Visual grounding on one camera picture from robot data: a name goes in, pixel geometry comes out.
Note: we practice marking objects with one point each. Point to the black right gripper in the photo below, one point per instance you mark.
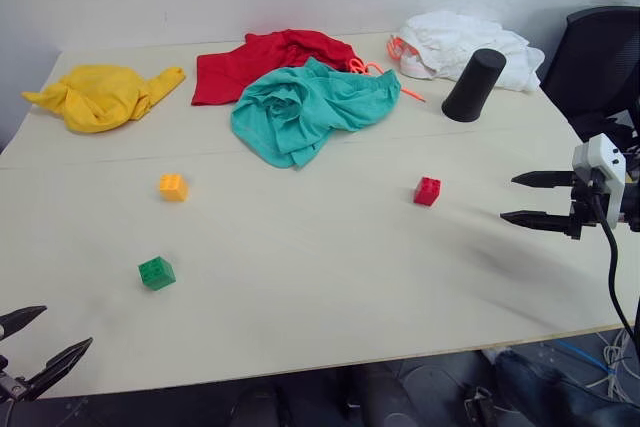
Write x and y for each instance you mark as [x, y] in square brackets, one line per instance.
[584, 207]

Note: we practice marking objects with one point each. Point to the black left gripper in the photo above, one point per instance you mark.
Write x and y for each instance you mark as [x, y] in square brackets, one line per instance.
[10, 384]

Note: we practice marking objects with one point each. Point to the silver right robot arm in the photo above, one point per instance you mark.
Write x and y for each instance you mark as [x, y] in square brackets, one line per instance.
[631, 207]

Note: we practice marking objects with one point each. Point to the red toy block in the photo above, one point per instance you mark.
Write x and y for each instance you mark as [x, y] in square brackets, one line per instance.
[427, 191]

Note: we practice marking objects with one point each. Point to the black upturned cup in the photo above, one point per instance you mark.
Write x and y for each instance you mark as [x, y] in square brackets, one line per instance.
[472, 87]

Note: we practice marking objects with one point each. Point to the green toy block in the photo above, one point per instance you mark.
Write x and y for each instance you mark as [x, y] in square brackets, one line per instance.
[156, 273]

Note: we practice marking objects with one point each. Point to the black mesh office chair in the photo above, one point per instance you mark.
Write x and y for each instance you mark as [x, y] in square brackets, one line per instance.
[595, 67]

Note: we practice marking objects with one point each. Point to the white crumpled cloth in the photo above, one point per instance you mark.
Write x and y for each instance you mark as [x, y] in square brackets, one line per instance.
[450, 39]

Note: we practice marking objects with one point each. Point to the dark blue rounded shape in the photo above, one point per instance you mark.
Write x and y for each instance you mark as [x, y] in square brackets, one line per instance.
[550, 392]

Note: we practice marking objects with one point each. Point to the yellow toy block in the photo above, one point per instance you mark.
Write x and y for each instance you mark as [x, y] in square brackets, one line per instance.
[173, 187]

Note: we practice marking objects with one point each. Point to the teal crumpled cloth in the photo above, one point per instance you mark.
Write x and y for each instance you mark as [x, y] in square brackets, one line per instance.
[310, 107]

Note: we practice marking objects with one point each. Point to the yellow crumpled cloth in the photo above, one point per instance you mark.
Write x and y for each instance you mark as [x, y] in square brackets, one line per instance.
[100, 94]

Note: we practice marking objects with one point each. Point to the red crumpled cloth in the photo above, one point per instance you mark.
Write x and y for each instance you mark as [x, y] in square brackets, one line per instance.
[225, 74]

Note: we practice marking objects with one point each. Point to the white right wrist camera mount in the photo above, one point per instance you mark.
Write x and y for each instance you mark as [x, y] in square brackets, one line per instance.
[607, 162]

